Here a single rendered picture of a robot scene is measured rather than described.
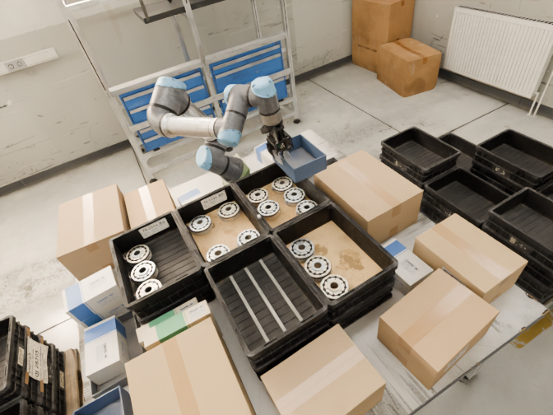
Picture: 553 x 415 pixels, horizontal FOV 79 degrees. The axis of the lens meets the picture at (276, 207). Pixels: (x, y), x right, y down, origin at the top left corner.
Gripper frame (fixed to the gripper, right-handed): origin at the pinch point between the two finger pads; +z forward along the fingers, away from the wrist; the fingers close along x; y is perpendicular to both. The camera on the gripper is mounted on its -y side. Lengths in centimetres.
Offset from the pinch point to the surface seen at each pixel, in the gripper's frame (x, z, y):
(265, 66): 72, 50, -197
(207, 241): -42.7, 25.1, -4.2
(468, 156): 149, 100, -26
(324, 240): 0.8, 29.3, 23.5
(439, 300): 18, 28, 68
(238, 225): -27.3, 26.6, -5.7
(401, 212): 36, 32, 29
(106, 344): -92, 24, 19
